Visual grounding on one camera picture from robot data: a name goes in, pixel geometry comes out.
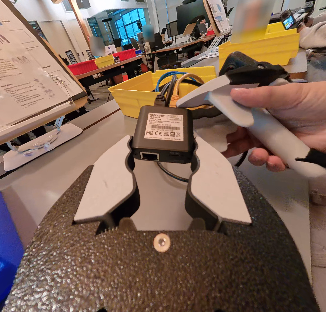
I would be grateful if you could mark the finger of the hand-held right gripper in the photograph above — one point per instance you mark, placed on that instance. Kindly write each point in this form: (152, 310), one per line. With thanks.
(201, 95)

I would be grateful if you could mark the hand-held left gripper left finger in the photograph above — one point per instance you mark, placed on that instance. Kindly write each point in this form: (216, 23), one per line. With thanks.
(107, 187)

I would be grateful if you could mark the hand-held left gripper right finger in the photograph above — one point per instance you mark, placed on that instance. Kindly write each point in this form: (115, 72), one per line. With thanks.
(219, 187)

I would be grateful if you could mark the black network splitter box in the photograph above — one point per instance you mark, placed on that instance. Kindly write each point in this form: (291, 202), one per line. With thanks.
(163, 128)

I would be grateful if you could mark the grey desk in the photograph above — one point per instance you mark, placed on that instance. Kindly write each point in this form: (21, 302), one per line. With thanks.
(107, 138)

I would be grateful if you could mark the person's right hand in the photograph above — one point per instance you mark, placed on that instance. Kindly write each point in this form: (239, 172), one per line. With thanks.
(293, 108)

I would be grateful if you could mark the instruction sheet document stand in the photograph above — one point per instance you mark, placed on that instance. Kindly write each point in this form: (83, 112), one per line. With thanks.
(30, 75)
(216, 13)

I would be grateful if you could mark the small black monitor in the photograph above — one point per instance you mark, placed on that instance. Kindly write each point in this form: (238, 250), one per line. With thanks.
(172, 29)

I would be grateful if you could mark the long work table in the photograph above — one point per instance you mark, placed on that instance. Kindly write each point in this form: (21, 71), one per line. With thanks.
(122, 64)

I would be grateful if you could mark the red plastic bin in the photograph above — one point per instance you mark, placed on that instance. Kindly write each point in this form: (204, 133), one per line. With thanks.
(124, 55)
(82, 67)

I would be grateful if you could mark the small yellow plastic bin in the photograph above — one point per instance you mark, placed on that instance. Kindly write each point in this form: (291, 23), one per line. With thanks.
(104, 61)

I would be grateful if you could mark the blue plastic bin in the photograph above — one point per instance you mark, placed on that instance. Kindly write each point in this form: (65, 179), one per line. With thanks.
(10, 240)

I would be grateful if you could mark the small marker sign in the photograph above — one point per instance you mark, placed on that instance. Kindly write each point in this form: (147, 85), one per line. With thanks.
(70, 57)
(88, 54)

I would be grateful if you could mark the black floor lamp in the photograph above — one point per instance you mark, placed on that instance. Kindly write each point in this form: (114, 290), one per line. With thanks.
(107, 20)

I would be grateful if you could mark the black ceiling speaker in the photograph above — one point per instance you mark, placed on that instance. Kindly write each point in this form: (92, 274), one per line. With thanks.
(83, 1)

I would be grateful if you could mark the large black wall screen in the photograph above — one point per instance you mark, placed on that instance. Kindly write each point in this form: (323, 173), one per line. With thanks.
(188, 13)

